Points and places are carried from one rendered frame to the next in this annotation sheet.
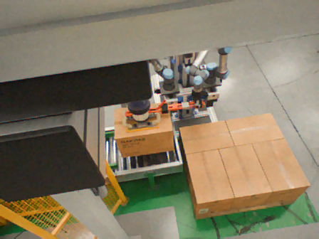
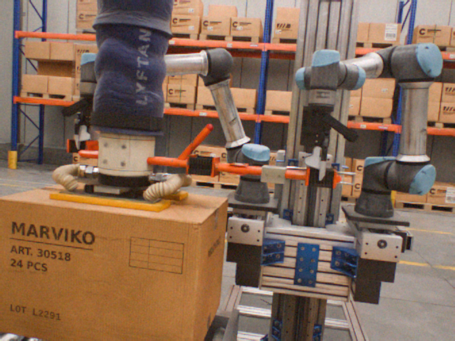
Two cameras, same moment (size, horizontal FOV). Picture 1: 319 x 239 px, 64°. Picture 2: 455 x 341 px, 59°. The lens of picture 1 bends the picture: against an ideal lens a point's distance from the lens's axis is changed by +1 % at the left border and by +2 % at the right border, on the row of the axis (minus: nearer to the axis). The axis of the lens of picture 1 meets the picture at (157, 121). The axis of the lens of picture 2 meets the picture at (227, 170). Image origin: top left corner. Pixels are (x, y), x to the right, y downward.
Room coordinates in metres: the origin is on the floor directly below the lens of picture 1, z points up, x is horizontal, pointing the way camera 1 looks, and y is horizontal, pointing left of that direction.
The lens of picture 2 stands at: (0.46, -0.38, 1.34)
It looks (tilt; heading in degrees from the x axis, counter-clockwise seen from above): 6 degrees down; 10
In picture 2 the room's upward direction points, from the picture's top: 5 degrees clockwise
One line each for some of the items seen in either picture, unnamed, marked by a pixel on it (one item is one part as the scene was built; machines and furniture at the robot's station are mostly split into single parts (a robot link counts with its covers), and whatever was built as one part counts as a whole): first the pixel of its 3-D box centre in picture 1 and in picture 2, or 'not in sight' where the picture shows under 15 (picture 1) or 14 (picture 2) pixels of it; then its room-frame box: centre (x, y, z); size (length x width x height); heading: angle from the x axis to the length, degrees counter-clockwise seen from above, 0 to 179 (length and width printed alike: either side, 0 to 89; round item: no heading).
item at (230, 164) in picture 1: (235, 161); not in sight; (1.39, -0.88, 0.34); 1.20 x 1.00 x 0.40; 92
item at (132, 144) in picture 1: (144, 129); (122, 258); (1.65, 0.16, 0.89); 0.60 x 0.40 x 0.40; 90
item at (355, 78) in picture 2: (201, 75); (341, 76); (1.75, -0.48, 1.52); 0.11 x 0.11 x 0.08; 48
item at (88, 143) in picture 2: not in sight; (82, 146); (1.91, 0.46, 1.22); 0.09 x 0.08 x 0.05; 0
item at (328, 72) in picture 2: (198, 82); (325, 71); (1.66, -0.42, 1.52); 0.09 x 0.08 x 0.11; 138
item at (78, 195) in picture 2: (142, 125); (110, 195); (1.56, 0.16, 1.11); 0.34 x 0.10 x 0.05; 90
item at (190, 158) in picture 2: (164, 108); (203, 165); (1.65, -0.09, 1.22); 0.10 x 0.08 x 0.06; 0
